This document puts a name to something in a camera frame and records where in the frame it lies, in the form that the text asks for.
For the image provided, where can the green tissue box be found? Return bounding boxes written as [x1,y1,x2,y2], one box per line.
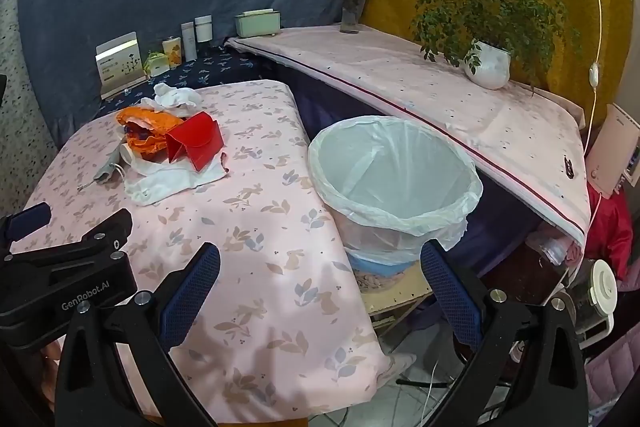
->
[235,9,281,38]

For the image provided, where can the orange patterned small box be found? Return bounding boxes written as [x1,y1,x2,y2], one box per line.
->
[162,37,182,69]

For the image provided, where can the navy floral cloth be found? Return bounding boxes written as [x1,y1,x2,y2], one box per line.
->
[96,46,262,117]

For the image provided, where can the green small packet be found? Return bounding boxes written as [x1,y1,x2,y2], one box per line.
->
[143,52,171,78]

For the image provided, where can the potted green plant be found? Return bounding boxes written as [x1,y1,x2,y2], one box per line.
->
[411,0,582,83]

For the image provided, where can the white open gift box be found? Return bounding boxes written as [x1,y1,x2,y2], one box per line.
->
[96,31,145,101]

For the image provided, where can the white cord with switch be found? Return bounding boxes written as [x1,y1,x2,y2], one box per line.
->
[574,0,604,228]

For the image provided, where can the white plastic wrapper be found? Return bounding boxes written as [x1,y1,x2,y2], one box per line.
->
[122,152,228,206]

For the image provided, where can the white-lined trash bin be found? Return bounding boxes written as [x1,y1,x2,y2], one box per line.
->
[308,116,484,277]

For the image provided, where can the orange plastic bag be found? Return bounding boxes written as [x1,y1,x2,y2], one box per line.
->
[116,106,183,160]

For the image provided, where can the white jar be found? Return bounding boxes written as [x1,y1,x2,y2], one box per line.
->
[194,15,213,43]

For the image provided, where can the pink dotted bed cover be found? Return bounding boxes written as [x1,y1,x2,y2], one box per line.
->
[227,26,591,247]

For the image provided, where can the black hair clip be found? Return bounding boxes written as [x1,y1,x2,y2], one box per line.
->
[563,157,575,179]

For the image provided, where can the white tissue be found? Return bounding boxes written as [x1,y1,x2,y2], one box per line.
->
[140,82,203,118]

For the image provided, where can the tall white bottle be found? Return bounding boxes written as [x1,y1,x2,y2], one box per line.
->
[181,22,198,62]

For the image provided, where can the wooden stool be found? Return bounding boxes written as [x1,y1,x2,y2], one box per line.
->
[361,263,433,336]

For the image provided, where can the pink floral tablecloth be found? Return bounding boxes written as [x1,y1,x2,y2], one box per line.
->
[13,80,413,423]

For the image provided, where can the red cloth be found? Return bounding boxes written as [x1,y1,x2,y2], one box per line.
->
[585,184,634,280]

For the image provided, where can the pink electric kettle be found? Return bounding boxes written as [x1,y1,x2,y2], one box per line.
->
[586,104,640,198]

